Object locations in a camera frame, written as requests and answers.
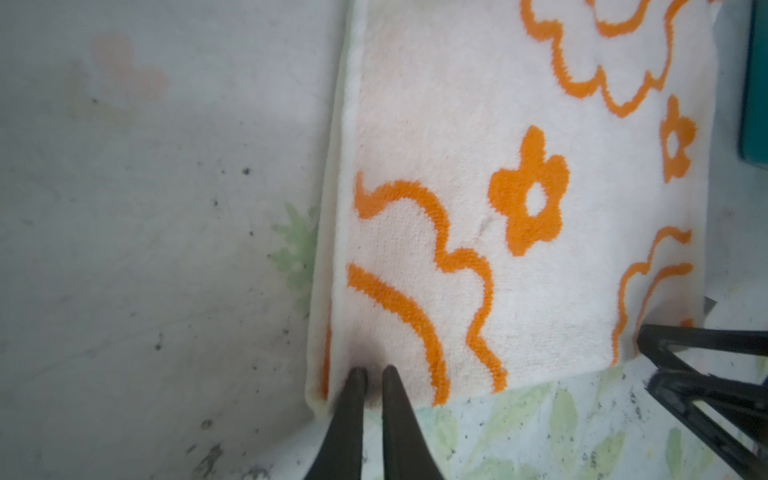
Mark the orange white floral towel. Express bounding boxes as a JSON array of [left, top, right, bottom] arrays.
[[305, 1, 721, 417]]

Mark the teal plastic basket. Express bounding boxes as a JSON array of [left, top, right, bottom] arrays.
[[738, 0, 767, 170]]

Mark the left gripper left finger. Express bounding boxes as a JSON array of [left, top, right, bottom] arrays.
[[305, 367, 368, 480]]

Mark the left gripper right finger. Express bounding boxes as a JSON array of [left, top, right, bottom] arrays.
[[382, 365, 444, 480]]

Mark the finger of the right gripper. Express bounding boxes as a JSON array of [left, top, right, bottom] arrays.
[[647, 371, 767, 479], [637, 324, 767, 373]]

